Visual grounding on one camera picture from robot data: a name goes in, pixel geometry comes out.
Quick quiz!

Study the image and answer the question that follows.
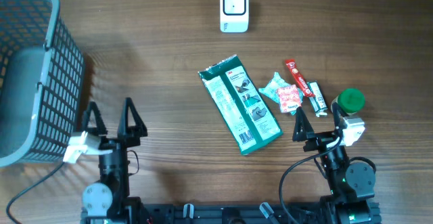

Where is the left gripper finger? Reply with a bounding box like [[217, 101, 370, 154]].
[[81, 102, 108, 136], [117, 97, 148, 139]]

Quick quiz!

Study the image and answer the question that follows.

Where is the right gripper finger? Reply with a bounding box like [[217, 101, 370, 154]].
[[332, 102, 344, 131], [292, 107, 315, 141]]

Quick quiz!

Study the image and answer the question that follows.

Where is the green lid jar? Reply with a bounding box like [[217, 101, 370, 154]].
[[331, 88, 365, 114]]

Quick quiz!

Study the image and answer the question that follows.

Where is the green white gum pack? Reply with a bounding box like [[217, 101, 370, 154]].
[[307, 81, 328, 117]]

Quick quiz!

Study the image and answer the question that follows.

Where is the pink tissue pack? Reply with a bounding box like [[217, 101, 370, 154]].
[[277, 85, 302, 114]]

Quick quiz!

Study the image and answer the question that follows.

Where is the red chocolate bar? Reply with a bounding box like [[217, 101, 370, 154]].
[[285, 59, 315, 97]]

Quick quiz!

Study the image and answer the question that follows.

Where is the large green white packet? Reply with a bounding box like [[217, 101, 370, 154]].
[[198, 55, 283, 155]]

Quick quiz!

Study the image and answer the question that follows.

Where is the light teal sachet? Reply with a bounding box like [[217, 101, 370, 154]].
[[258, 72, 303, 105]]

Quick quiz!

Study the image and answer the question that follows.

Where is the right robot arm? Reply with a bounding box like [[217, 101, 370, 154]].
[[292, 103, 376, 223]]

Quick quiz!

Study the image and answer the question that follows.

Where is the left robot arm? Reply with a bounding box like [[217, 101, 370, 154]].
[[81, 97, 153, 224]]

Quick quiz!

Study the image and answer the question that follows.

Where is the white barcode scanner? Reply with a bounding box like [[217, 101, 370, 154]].
[[219, 0, 250, 33]]

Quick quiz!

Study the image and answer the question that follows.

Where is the grey plastic mesh basket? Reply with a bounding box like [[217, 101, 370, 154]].
[[1, 0, 85, 167]]

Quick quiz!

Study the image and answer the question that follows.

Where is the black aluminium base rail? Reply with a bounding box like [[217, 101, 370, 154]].
[[80, 202, 382, 224]]

